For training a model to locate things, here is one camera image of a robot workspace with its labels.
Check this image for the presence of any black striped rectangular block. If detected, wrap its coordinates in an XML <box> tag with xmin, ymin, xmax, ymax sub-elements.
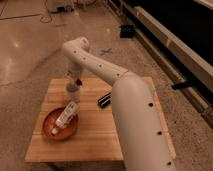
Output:
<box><xmin>97</xmin><ymin>93</ymin><xmax>111</xmax><ymax>108</ymax></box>

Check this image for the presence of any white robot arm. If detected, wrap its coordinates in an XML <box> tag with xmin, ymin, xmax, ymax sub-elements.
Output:
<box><xmin>62</xmin><ymin>37</ymin><xmax>176</xmax><ymax>171</ymax></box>

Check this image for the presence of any wooden table board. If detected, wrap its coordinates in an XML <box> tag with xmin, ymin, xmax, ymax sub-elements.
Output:
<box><xmin>24</xmin><ymin>77</ymin><xmax>177</xmax><ymax>163</ymax></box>

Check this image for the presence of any cable on floor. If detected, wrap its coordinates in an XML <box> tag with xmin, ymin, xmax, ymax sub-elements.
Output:
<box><xmin>0</xmin><ymin>0</ymin><xmax>81</xmax><ymax>25</ymax></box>

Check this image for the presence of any black box on floor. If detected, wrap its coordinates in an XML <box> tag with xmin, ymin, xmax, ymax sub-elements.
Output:
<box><xmin>120</xmin><ymin>25</ymin><xmax>135</xmax><ymax>38</ymax></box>

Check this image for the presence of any red-brown round plate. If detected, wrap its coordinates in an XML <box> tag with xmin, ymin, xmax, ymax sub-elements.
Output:
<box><xmin>42</xmin><ymin>107</ymin><xmax>78</xmax><ymax>141</ymax></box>

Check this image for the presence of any white tube on plate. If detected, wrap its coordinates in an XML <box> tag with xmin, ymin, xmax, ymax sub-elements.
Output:
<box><xmin>51</xmin><ymin>101</ymin><xmax>79</xmax><ymax>135</ymax></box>

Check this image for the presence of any translucent ceramic cup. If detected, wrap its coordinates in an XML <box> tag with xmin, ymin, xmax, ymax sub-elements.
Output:
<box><xmin>65</xmin><ymin>83</ymin><xmax>80</xmax><ymax>103</ymax></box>

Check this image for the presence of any small dark red pepper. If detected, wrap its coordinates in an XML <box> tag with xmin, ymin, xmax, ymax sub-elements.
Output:
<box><xmin>76</xmin><ymin>79</ymin><xmax>82</xmax><ymax>86</ymax></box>

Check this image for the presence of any black clamp on rail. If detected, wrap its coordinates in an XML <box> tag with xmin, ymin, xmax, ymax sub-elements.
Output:
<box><xmin>171</xmin><ymin>81</ymin><xmax>194</xmax><ymax>90</ymax></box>

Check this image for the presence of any long grey floor rail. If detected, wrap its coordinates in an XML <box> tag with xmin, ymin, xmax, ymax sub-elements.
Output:
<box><xmin>105</xmin><ymin>0</ymin><xmax>213</xmax><ymax>128</ymax></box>

